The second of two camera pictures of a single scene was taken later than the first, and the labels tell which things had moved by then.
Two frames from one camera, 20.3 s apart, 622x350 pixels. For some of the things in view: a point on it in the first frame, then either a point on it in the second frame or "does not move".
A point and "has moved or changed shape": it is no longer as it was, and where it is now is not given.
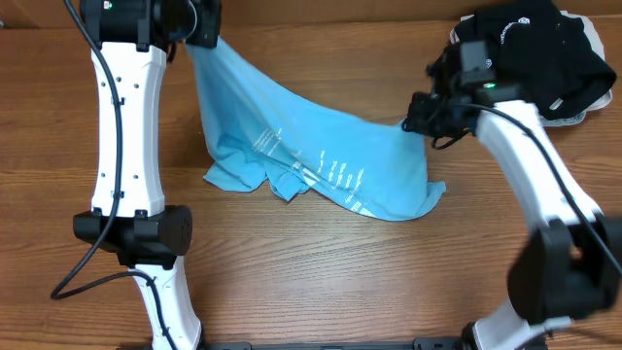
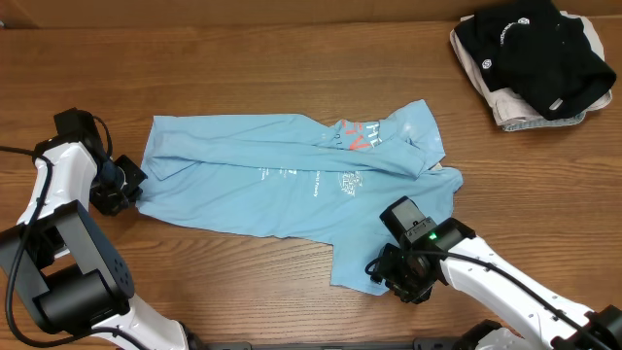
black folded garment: (542, 50) does not move
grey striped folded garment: (546, 122) does not move
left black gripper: (205, 29) → (124, 192)
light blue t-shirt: (351, 158) has moved or changed shape
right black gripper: (418, 117) → (394, 280)
